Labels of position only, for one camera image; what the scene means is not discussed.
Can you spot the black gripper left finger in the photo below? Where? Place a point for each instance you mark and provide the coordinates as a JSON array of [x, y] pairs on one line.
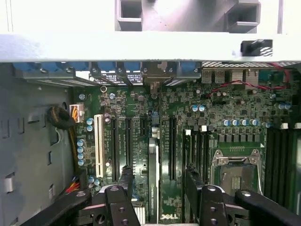
[[120, 207]]

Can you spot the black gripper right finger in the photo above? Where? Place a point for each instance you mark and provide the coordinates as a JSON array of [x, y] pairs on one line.
[[211, 207]]

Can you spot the silver chipset heatsink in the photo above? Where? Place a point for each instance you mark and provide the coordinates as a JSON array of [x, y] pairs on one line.
[[140, 213]]

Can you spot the white expansion slot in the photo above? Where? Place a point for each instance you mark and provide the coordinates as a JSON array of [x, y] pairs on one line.
[[98, 146]]

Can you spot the white power connector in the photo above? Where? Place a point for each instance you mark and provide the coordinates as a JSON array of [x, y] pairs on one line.
[[76, 113]]

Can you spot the green Dell motherboard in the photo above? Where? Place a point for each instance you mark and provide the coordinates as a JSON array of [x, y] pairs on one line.
[[235, 106]]

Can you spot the open grey PC case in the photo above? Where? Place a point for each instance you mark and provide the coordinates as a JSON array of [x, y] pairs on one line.
[[35, 141]]

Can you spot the grey 3D-printed parts rack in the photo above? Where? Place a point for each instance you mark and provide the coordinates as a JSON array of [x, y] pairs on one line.
[[188, 16]]

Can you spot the CPU socket with metal frame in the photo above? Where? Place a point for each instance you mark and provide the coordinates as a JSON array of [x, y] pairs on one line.
[[237, 174]]

